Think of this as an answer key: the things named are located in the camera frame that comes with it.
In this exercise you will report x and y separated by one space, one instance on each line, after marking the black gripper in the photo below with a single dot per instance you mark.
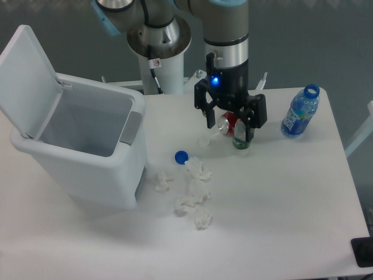
228 88

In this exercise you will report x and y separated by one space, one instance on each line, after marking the white paper ball bottom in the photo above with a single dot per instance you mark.
203 218

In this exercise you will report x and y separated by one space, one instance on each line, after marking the white paper ball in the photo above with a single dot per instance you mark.
184 204
198 191
203 218
163 182
197 169

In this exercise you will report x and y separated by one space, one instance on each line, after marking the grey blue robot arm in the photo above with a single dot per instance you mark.
224 24

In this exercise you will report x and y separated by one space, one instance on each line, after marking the white paper ball top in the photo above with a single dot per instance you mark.
197 169

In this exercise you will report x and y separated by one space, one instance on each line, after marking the white paper ball middle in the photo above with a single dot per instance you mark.
198 191

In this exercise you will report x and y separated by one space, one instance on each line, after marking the white paper ball lower left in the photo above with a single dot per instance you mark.
184 204

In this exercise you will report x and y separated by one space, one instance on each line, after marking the red soda can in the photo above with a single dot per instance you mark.
226 123

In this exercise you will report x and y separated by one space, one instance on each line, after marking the blue bottle cap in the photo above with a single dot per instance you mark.
181 157

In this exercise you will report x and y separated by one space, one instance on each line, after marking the blue plastic drink bottle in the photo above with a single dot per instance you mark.
302 108

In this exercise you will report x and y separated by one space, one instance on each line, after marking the white open trash bin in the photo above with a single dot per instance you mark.
87 135

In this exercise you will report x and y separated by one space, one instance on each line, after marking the black device at edge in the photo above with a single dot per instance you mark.
362 249

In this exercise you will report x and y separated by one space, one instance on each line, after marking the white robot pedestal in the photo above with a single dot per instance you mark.
163 73

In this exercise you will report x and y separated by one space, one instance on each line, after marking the white frame at right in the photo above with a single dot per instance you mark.
361 134

